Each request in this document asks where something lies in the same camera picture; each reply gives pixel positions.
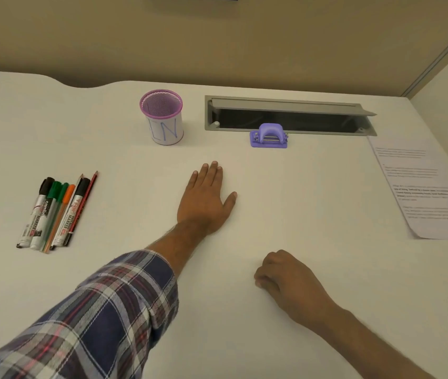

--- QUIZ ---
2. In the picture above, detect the person's right hand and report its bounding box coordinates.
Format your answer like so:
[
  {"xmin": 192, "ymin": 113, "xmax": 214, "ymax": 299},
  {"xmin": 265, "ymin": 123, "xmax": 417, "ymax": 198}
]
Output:
[{"xmin": 253, "ymin": 250, "xmax": 342, "ymax": 333}]

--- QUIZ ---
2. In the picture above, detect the person's left hand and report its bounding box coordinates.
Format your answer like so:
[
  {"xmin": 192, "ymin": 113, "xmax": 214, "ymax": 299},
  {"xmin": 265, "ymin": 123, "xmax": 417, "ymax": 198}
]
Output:
[{"xmin": 177, "ymin": 161, "xmax": 238, "ymax": 236}]

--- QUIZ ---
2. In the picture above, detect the person's right forearm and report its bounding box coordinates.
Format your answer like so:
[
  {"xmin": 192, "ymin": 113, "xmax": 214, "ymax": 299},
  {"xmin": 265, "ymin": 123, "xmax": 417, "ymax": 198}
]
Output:
[{"xmin": 318, "ymin": 305, "xmax": 437, "ymax": 379}]

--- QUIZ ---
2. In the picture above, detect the person's left forearm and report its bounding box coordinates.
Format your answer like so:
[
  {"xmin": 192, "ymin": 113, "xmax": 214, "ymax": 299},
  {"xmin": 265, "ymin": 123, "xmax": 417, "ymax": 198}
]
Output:
[{"xmin": 145, "ymin": 219, "xmax": 213, "ymax": 279}]

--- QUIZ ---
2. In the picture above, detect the purple mesh pen holder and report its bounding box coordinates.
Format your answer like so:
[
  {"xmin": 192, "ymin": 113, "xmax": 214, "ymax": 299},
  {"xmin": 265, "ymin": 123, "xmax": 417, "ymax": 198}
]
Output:
[{"xmin": 139, "ymin": 89, "xmax": 185, "ymax": 146}]

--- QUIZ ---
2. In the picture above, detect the purple hole punch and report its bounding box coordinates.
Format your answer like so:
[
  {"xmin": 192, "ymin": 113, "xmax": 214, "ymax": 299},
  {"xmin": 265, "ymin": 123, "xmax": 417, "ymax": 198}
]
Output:
[{"xmin": 250, "ymin": 123, "xmax": 289, "ymax": 149}]

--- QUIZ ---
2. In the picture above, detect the red black pencil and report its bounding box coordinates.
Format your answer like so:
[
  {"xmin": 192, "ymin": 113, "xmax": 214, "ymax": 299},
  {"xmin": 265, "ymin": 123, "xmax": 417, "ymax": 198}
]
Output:
[{"xmin": 65, "ymin": 171, "xmax": 99, "ymax": 247}]

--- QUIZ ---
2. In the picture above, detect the brown wooden pencil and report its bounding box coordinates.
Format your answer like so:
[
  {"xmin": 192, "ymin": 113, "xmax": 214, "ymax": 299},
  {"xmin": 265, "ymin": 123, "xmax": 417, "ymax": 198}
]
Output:
[{"xmin": 49, "ymin": 174, "xmax": 84, "ymax": 251}]

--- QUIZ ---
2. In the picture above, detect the red label white marker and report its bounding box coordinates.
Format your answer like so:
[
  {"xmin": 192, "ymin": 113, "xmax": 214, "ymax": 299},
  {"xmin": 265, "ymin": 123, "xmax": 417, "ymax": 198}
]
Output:
[{"xmin": 52, "ymin": 177, "xmax": 91, "ymax": 247}]

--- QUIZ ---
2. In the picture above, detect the orange pen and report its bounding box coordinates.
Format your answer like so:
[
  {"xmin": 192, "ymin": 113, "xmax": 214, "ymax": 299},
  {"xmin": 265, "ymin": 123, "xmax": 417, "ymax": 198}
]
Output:
[{"xmin": 44, "ymin": 184, "xmax": 76, "ymax": 254}]

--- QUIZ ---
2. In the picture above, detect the green pen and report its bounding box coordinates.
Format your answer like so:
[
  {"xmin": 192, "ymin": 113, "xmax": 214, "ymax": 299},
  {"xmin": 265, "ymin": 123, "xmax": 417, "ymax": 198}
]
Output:
[{"xmin": 40, "ymin": 182, "xmax": 69, "ymax": 253}]

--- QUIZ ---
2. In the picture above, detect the green cap white marker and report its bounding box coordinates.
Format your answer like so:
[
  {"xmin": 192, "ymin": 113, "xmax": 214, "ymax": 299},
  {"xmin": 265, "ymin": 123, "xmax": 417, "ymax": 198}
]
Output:
[{"xmin": 30, "ymin": 181, "xmax": 62, "ymax": 251}]

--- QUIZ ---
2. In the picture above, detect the black cap white marker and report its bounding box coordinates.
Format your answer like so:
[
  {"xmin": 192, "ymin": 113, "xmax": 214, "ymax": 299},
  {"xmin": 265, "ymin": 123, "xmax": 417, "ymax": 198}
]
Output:
[{"xmin": 16, "ymin": 177, "xmax": 55, "ymax": 249}]

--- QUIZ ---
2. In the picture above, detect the plaid shirt sleeve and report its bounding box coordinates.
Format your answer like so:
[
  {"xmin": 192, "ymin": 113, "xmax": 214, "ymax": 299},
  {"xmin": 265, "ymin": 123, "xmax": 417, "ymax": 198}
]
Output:
[{"xmin": 0, "ymin": 250, "xmax": 180, "ymax": 379}]

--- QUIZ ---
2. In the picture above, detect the printed paper sheet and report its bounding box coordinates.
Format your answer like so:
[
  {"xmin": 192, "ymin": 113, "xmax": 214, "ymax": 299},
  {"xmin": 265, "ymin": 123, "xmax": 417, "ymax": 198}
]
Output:
[{"xmin": 367, "ymin": 135, "xmax": 448, "ymax": 240}]

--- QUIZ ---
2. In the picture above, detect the grey desk cable flap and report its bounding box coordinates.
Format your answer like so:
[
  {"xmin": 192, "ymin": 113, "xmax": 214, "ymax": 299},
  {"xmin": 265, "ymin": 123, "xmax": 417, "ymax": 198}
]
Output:
[{"xmin": 204, "ymin": 95, "xmax": 378, "ymax": 137}]

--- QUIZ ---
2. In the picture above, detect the aluminium partition frame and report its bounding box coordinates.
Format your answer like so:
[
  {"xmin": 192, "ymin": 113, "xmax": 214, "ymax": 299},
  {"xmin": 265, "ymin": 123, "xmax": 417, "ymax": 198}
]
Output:
[{"xmin": 401, "ymin": 16, "xmax": 448, "ymax": 99}]

